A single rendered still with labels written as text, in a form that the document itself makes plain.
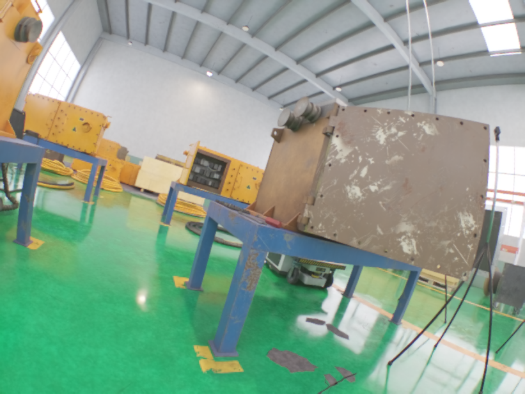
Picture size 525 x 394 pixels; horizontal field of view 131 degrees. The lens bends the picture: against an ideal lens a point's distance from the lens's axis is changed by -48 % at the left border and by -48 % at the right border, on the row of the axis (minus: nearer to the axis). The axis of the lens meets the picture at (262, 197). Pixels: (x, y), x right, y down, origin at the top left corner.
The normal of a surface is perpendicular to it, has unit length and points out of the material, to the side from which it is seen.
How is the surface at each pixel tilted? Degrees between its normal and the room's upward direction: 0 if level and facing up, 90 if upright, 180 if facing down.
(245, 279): 90
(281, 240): 90
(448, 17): 180
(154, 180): 90
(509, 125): 90
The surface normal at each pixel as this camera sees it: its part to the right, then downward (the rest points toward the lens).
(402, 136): -0.59, -0.21
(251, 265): 0.45, 0.11
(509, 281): -0.76, -0.25
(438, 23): -0.29, 0.96
